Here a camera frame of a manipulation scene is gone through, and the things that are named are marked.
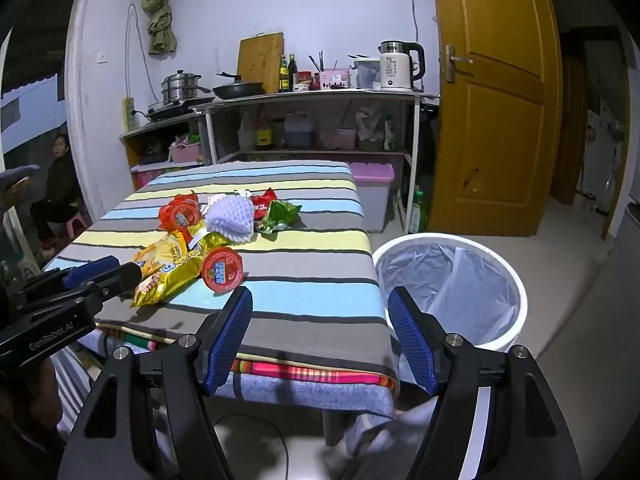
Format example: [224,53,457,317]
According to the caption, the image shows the pink storage drawer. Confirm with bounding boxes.
[131,169,167,189]

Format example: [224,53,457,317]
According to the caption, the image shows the translucent bin liner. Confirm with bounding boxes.
[377,240,518,346]

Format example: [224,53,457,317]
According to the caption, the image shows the pink plastic stool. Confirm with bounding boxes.
[62,212,90,241]

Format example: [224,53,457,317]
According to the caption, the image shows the black frying pan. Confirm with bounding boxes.
[212,71,266,100]

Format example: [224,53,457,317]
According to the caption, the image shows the green plastic bottle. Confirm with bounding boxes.
[409,191,430,235]

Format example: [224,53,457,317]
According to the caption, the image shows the pink lidded storage box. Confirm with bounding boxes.
[347,161,396,233]

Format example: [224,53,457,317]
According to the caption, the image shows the wooden door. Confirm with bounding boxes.
[429,0,561,238]

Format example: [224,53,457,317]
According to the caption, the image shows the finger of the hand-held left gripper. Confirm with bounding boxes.
[15,255,121,303]
[60,261,144,311]

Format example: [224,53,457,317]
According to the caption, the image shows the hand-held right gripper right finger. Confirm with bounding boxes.
[387,285,583,480]

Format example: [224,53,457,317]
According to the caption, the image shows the white plastic bottle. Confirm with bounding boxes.
[237,112,256,150]

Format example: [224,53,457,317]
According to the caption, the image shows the wooden cutting board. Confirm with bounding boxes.
[236,32,285,95]

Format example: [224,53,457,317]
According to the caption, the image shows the white foam fruit net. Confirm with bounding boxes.
[205,196,253,242]

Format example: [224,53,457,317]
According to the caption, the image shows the green snack wrapper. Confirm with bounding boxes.
[255,200,302,234]

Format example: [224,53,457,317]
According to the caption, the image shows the metal door handle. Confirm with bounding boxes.
[442,44,473,83]

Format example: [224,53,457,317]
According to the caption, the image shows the white electric kettle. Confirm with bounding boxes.
[377,40,426,92]

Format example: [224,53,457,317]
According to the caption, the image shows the orange capped sauce bottle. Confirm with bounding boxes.
[254,110,275,150]

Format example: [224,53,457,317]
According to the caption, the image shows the person's left forearm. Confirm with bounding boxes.
[0,360,65,463]

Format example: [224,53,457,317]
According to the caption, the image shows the black induction cooker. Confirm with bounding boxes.
[145,97,216,122]

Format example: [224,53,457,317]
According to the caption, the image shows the crumpled plastic bags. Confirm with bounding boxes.
[355,102,397,152]

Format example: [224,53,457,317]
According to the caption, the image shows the red snack wrapper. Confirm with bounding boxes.
[250,187,279,222]

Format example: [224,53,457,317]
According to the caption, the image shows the multicoloured plaid blanket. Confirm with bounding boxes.
[100,329,401,395]

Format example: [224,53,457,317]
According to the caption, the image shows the green hanging cloth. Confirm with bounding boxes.
[141,0,178,55]

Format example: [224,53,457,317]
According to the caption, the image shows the wooden shelf unit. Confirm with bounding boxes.
[119,110,211,192]

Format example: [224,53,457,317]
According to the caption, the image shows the pink basket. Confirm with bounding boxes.
[169,141,203,165]

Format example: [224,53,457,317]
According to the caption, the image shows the white trash bin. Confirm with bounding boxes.
[372,232,528,352]

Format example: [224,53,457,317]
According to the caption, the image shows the steel steamer pot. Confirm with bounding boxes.
[161,71,213,106]

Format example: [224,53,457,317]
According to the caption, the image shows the white refrigerator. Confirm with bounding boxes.
[575,95,631,216]

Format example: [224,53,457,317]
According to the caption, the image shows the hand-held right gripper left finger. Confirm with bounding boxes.
[59,286,256,480]

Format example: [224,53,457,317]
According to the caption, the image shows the orange lidded jelly cup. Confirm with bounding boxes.
[158,191,202,233]
[201,247,245,293]

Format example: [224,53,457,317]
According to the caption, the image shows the clear plastic container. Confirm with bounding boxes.
[352,57,382,90]

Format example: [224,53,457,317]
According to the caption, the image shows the white shelf unit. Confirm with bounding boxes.
[205,89,421,233]

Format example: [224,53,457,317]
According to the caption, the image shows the large yellow snack bag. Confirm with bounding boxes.
[131,232,232,309]

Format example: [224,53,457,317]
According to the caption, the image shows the translucent plastic jug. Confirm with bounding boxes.
[284,112,316,148]

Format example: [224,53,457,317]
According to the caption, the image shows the grey cloth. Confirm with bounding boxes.
[0,164,42,211]

